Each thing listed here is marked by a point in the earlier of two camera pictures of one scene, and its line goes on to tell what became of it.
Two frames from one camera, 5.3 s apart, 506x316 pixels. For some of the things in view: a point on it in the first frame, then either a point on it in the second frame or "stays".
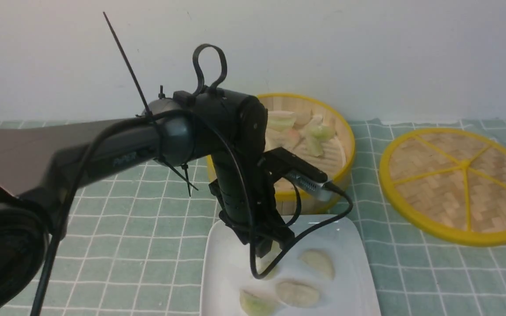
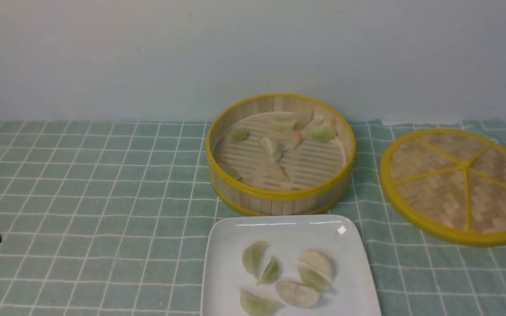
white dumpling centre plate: [297, 294] stays
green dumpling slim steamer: [314, 140] -> [314, 280]
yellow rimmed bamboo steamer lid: [457, 186] stays
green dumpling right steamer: [322, 133] stays
